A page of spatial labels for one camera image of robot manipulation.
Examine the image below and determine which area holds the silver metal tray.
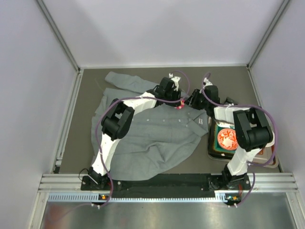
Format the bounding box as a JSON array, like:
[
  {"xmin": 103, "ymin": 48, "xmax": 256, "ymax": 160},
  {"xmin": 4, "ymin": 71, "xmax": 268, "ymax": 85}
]
[{"xmin": 210, "ymin": 118, "xmax": 275, "ymax": 175}]

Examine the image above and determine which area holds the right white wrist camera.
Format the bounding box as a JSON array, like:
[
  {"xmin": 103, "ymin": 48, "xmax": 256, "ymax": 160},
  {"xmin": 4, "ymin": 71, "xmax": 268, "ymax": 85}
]
[{"xmin": 202, "ymin": 77, "xmax": 213, "ymax": 88}]

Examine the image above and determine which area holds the red white patterned dish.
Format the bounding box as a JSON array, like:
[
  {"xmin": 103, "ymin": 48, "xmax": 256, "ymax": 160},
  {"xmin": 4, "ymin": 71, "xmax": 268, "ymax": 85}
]
[{"xmin": 217, "ymin": 128, "xmax": 238, "ymax": 151}]

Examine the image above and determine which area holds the grey slotted cable duct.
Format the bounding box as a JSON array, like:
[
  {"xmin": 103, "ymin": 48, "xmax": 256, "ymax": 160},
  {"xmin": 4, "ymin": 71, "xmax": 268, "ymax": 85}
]
[{"xmin": 48, "ymin": 193, "xmax": 239, "ymax": 203}]

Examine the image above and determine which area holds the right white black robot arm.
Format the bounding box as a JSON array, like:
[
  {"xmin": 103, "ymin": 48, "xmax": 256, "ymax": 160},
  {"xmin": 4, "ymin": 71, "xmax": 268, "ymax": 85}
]
[{"xmin": 185, "ymin": 85, "xmax": 275, "ymax": 189}]

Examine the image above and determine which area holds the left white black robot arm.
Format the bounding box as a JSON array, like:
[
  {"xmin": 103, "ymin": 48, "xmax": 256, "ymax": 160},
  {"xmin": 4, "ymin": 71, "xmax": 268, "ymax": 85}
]
[{"xmin": 88, "ymin": 73, "xmax": 183, "ymax": 189}]

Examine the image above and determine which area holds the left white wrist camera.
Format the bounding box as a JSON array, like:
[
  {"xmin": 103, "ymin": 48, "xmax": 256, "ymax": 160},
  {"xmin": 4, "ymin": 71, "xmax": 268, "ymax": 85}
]
[{"xmin": 169, "ymin": 73, "xmax": 181, "ymax": 91}]

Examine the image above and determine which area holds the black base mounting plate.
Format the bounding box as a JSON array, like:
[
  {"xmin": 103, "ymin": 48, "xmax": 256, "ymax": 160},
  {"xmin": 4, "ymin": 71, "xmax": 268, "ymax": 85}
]
[{"xmin": 81, "ymin": 174, "xmax": 250, "ymax": 191}]

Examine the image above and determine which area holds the grey button-up shirt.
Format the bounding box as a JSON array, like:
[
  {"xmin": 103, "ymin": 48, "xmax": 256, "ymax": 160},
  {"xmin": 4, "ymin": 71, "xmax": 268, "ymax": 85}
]
[{"xmin": 91, "ymin": 72, "xmax": 208, "ymax": 181}]

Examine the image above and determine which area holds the black square plate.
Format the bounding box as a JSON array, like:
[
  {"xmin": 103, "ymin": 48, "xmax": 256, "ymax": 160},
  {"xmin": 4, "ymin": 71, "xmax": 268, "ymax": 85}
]
[{"xmin": 208, "ymin": 119, "xmax": 236, "ymax": 160}]

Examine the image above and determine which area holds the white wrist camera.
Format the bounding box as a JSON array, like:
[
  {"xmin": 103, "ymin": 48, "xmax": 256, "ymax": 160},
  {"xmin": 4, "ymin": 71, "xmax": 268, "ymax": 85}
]
[
  {"xmin": 169, "ymin": 73, "xmax": 181, "ymax": 91},
  {"xmin": 202, "ymin": 77, "xmax": 213, "ymax": 88}
]

